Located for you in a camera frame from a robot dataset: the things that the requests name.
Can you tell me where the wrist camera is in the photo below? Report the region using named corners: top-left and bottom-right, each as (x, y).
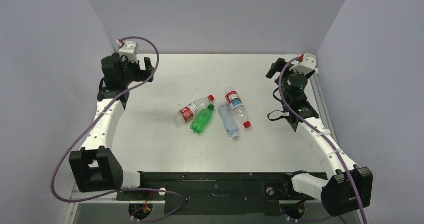
top-left (290, 53), bottom-right (317, 78)
top-left (117, 40), bottom-right (139, 63)

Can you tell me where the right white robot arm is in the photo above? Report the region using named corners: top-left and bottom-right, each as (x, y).
top-left (266, 55), bottom-right (374, 224)

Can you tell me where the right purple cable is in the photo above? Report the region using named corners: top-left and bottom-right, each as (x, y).
top-left (277, 56), bottom-right (369, 224)

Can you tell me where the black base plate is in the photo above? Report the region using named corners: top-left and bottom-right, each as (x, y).
top-left (116, 172), bottom-right (320, 216)

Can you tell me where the clear bottle blue cap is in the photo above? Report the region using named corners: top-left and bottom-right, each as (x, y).
top-left (217, 103), bottom-right (240, 140)

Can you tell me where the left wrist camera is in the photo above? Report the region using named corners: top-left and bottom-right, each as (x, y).
top-left (117, 40), bottom-right (139, 63)

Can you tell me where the clear bottle red blue label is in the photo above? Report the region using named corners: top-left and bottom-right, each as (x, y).
top-left (224, 87), bottom-right (252, 129)

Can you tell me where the green plastic bottle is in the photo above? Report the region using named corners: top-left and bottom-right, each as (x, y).
top-left (190, 104), bottom-right (215, 134)

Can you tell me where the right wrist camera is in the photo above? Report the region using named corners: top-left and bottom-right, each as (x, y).
top-left (290, 53), bottom-right (317, 78)

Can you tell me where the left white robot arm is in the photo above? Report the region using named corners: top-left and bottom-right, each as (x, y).
top-left (68, 53), bottom-right (154, 199)

